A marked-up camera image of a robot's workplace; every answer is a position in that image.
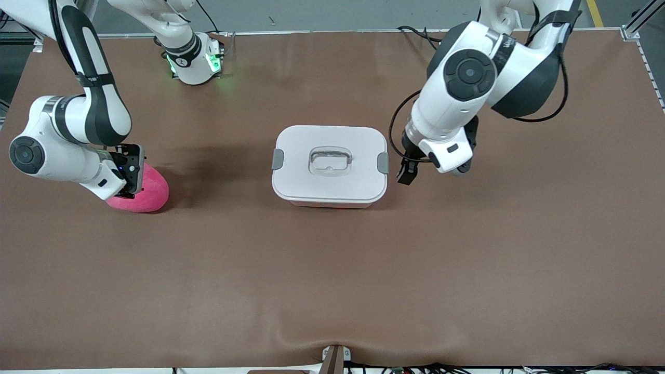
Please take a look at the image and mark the pink plush toy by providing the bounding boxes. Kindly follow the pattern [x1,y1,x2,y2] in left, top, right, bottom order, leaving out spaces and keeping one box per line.
[107,162,170,213]

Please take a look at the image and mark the white box lid grey clips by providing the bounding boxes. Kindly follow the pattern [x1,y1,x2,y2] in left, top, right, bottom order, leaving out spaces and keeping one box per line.
[271,125,390,204]

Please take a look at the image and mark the pink translucent plastic box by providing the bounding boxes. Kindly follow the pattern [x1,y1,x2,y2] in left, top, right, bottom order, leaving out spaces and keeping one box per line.
[283,195,377,209]

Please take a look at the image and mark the brown table mat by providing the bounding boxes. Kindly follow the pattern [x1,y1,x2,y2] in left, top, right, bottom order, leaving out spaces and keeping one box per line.
[0,30,665,370]

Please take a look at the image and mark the black left base cable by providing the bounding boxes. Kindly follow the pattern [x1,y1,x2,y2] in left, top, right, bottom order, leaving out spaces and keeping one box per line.
[397,26,442,50]

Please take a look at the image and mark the black base cable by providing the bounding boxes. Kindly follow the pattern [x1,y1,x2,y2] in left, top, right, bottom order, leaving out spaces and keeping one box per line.
[195,0,221,34]
[397,26,442,50]

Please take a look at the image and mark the aluminium frame struts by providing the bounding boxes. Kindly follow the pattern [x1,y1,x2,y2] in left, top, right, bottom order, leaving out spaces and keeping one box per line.
[0,16,45,52]

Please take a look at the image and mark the black right base cable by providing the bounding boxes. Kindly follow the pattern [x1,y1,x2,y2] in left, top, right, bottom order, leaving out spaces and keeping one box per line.
[195,0,221,34]

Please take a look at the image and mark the white table edge rail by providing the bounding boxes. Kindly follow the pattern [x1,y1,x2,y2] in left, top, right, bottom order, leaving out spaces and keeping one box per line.
[636,39,665,112]

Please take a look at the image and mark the aluminium frame post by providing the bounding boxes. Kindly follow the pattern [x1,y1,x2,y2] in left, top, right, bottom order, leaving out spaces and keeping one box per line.
[621,0,665,41]

